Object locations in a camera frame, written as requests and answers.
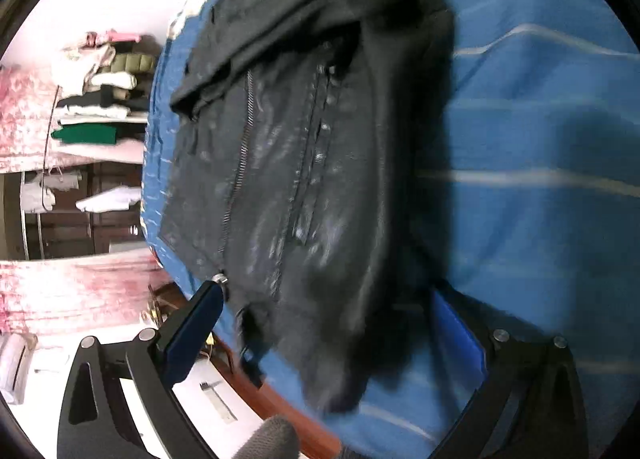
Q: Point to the white hanging garment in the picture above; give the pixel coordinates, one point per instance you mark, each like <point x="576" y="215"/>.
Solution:
<point x="110" y="199"/>

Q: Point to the person's left hand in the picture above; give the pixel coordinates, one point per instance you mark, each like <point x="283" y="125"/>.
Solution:
<point x="270" y="439"/>

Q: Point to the white air conditioner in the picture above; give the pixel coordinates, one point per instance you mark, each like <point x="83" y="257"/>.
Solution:
<point x="15" y="364"/>

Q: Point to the pink patterned curtain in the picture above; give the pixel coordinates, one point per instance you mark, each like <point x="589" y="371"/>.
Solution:
<point x="65" y="294"/>

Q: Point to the black leather jacket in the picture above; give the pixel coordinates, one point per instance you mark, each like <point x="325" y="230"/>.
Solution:
<point x="310" y="179"/>

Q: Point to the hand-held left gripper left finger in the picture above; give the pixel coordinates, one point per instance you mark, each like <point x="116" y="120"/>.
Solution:
<point x="196" y="326"/>

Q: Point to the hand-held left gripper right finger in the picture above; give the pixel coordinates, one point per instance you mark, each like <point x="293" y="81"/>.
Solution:
<point x="456" y="334"/>

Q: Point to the blue striped bed sheet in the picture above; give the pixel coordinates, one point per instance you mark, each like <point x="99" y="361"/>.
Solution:
<point x="540" y="149"/>

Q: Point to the stack of folded clothes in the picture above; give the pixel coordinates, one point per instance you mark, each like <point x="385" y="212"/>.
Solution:
<point x="107" y="89"/>

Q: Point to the dark wooden wardrobe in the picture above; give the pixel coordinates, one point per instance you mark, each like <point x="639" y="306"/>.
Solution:
<point x="75" y="234"/>

